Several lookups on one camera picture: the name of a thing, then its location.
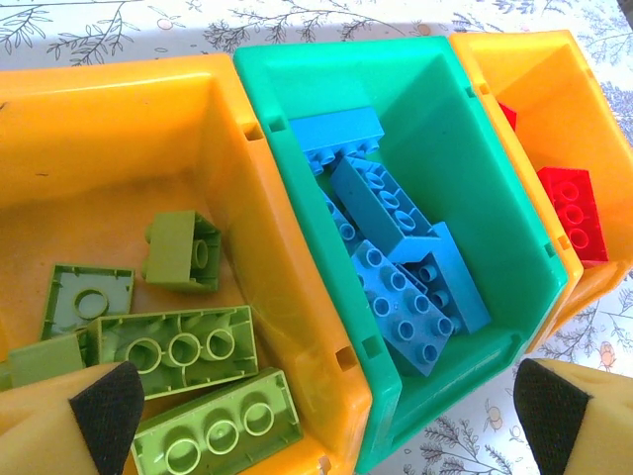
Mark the lime green four-stud lego brick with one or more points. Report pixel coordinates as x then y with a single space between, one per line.
173 252
66 287

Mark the yellow plastic bin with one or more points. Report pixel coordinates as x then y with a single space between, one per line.
559 99
123 123

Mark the green plastic bin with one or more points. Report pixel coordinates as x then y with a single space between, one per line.
470 173

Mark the blue eight-stud lego brick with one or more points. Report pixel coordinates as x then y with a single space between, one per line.
395 316
336 131
361 203

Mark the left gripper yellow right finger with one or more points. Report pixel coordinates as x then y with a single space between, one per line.
608 430

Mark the floral patterned table cover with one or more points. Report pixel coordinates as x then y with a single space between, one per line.
99 29

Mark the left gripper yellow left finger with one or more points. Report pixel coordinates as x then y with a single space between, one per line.
34 435

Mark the red lego brick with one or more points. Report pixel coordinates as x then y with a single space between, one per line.
508 118
569 208

